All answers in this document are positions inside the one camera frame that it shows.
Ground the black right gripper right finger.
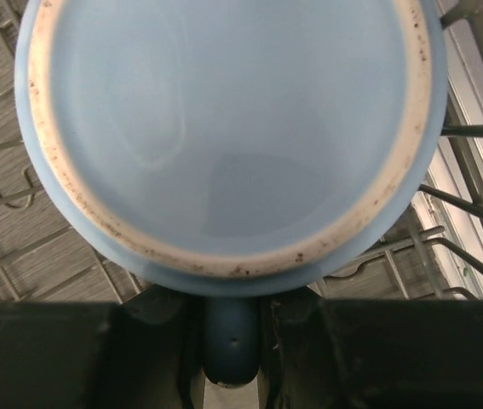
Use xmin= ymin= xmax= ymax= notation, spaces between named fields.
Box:
xmin=258 ymin=288 xmax=483 ymax=408

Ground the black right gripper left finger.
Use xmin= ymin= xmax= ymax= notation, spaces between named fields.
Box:
xmin=0 ymin=287 xmax=204 ymax=408

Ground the light blue ceramic mug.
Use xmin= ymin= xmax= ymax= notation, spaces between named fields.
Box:
xmin=14 ymin=1 xmax=447 ymax=387

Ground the grey wire dish rack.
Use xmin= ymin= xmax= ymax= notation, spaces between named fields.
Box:
xmin=0 ymin=1 xmax=483 ymax=302

